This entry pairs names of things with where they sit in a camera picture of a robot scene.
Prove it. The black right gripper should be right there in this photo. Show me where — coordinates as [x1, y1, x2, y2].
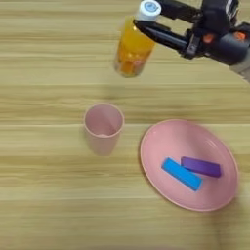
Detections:
[132, 0, 250, 66]

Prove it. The orange juice bottle white cap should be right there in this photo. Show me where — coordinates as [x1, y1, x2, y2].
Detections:
[113, 0, 163, 79]

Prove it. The pink round plate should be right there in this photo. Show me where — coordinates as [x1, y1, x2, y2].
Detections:
[139, 118, 240, 213]

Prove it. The pink plastic cup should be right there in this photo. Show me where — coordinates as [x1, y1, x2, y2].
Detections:
[82, 103, 126, 157]

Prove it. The purple rectangular block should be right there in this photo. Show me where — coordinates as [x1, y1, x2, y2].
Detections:
[180, 155, 223, 179]

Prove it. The blue rectangular block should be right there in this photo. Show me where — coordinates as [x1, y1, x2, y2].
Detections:
[161, 156, 203, 192]

